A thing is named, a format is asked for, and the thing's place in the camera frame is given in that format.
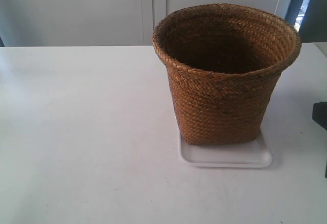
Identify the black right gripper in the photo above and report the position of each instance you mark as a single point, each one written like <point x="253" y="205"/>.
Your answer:
<point x="319" y="114"/>

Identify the brown woven wicker basket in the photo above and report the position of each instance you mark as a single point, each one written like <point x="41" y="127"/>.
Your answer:
<point x="223" y="62"/>

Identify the white rectangular plastic tray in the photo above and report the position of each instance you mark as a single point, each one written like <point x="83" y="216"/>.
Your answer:
<point x="253" y="155"/>

